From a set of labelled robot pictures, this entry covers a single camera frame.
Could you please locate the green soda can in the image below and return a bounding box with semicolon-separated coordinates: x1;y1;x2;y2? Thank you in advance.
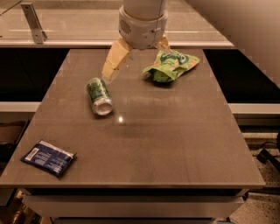
87;78;113;116

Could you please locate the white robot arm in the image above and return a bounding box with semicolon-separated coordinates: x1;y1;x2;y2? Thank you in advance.
101;0;171;83

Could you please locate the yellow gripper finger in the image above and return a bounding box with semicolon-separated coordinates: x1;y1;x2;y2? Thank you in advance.
155;35;171;53
101;38;130;81

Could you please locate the left metal railing bracket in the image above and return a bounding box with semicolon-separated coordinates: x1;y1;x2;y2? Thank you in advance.
21;3;47;44

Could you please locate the blue snack packet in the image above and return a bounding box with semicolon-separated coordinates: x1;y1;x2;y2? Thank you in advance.
20;140;75;177

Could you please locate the green snack bag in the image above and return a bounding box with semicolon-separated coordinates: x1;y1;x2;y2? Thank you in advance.
143;50;200;83

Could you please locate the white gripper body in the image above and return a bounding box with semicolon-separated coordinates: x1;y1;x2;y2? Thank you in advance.
118;6;168;50

